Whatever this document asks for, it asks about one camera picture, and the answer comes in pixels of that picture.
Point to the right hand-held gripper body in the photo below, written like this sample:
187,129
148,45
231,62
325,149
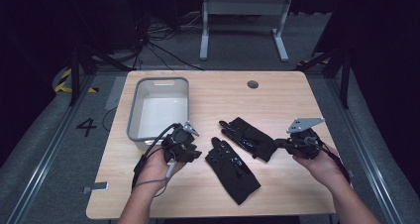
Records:
303,141

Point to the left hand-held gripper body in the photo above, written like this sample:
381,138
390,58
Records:
178,141

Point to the person's right hand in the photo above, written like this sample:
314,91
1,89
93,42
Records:
322,169

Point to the person's left hand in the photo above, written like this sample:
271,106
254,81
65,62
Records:
155,168

